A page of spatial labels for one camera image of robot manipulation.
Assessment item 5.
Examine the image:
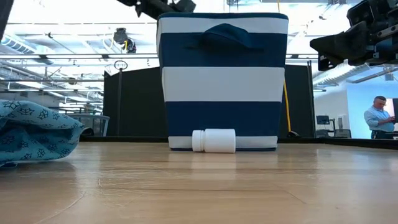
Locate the white pill bottle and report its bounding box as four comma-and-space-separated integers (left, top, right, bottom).
192, 128, 236, 154

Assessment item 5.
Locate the black partition screen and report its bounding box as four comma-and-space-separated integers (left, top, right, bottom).
103, 63, 315, 138

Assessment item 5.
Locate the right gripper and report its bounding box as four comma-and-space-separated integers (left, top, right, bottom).
310, 0, 398, 72

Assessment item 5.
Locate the black hanging device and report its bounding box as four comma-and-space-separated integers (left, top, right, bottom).
113, 27, 137, 54

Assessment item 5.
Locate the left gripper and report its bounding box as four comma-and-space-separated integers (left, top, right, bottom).
169, 0, 197, 13

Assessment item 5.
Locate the black pole with ring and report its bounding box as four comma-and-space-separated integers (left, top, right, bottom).
113, 60, 129, 137

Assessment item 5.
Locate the yellow cable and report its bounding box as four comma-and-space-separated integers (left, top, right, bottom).
282, 79, 293, 134

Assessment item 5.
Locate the person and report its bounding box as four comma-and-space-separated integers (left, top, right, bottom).
363, 95, 397, 140

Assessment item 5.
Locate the blue patterned cloth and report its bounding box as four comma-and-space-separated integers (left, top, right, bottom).
0, 99, 85, 169

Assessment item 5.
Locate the navy white striped basket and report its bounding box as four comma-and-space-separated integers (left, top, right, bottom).
156, 11, 289, 152

